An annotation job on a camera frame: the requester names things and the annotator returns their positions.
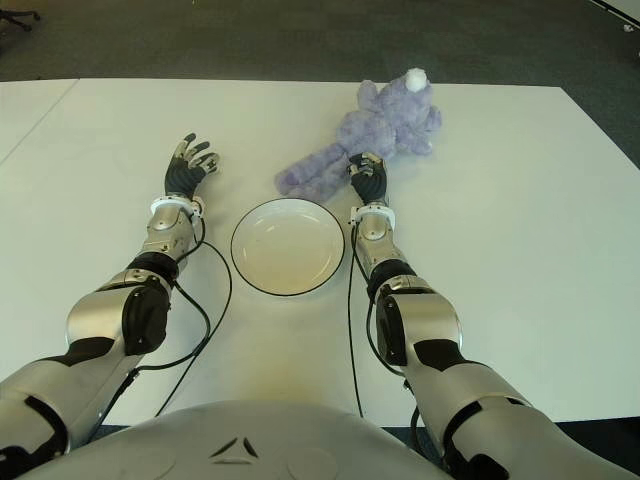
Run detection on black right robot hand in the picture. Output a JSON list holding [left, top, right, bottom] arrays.
[[346, 152, 390, 207]]

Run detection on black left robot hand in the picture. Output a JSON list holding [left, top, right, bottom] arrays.
[[163, 132, 222, 201]]

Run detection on purple plush bunny doll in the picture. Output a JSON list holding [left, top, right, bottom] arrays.
[[273, 67, 443, 201]]

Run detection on white plate black rim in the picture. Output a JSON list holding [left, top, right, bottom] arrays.
[[230, 198, 347, 296]]

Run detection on black office chair base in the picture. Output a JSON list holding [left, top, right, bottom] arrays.
[[0, 8, 42, 25]]

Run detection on silver robot torso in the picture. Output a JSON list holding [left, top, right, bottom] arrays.
[[29, 399, 511, 480]]

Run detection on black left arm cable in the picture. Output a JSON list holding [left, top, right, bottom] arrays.
[[132, 212, 234, 419]]

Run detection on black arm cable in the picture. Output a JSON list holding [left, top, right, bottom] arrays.
[[348, 219, 381, 419], [132, 212, 234, 419]]

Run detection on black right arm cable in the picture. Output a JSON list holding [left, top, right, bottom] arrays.
[[348, 219, 381, 419]]

